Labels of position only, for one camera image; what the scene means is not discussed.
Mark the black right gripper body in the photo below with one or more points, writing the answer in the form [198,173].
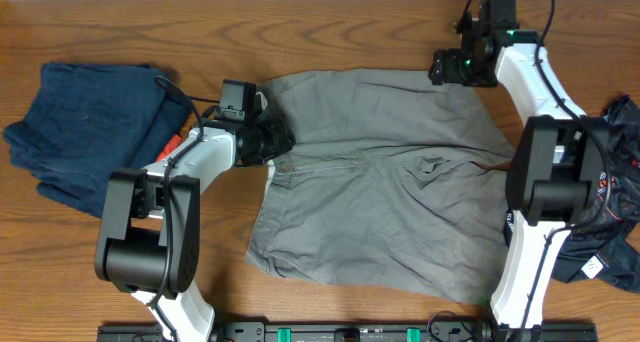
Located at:
[464,68]

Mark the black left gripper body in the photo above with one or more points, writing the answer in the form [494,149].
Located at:
[266,144]

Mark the grey shorts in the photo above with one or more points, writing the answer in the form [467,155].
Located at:
[392,182]

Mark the black patterned jersey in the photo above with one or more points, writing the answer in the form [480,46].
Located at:
[610,222]

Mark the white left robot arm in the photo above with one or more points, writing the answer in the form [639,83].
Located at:
[149,240]

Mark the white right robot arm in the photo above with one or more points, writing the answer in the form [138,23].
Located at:
[523,68]

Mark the orange red garment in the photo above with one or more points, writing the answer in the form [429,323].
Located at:
[170,146]

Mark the folded navy blue garment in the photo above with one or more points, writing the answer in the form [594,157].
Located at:
[88,120]

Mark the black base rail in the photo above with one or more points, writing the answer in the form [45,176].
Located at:
[443,326]

